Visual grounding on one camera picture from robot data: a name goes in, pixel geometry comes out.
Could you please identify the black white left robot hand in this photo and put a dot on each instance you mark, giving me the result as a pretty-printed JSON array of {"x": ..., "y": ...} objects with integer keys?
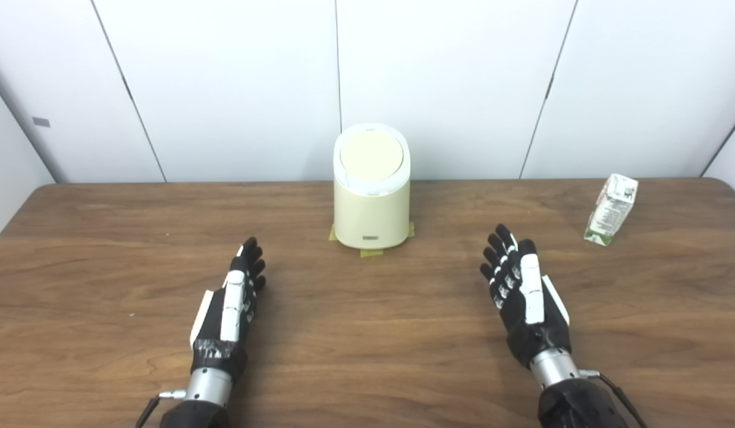
[{"x": 211, "y": 333}]

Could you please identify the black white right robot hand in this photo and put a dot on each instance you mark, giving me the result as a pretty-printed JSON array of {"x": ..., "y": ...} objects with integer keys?
[{"x": 525, "y": 321}]

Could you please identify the white green milk carton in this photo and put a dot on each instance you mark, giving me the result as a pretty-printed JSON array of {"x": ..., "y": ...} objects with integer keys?
[{"x": 610, "y": 209}]

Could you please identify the cream-colored round bin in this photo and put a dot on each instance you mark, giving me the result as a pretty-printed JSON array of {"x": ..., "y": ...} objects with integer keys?
[{"x": 371, "y": 214}]

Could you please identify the cream round bin lid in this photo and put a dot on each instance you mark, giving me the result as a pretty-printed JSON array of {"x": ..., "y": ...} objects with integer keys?
[{"x": 371, "y": 156}]

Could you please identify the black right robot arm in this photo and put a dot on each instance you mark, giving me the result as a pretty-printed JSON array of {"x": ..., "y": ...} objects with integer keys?
[{"x": 572, "y": 401}]

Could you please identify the yellow tape piece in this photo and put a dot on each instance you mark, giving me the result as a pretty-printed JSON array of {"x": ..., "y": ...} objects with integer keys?
[
  {"x": 371, "y": 253},
  {"x": 332, "y": 233}
]

